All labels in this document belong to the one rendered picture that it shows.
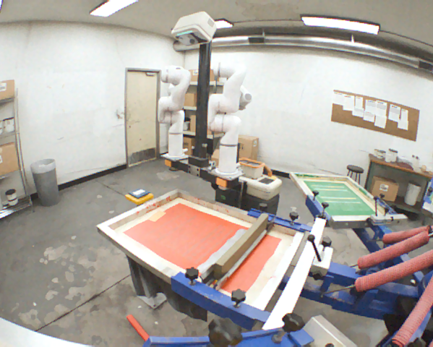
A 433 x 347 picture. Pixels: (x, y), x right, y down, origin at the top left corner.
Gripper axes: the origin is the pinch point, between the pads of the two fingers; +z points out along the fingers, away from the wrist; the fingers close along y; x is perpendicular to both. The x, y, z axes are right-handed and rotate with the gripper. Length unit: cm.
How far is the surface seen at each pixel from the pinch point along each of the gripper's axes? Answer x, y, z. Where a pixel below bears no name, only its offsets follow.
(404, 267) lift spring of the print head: -75, 24, -133
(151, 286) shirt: -113, -43, -63
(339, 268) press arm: -82, 17, -110
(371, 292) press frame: -86, 21, -124
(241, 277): -91, -13, -92
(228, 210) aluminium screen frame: -72, -8, -51
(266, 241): -81, 4, -74
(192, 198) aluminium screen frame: -70, -25, -35
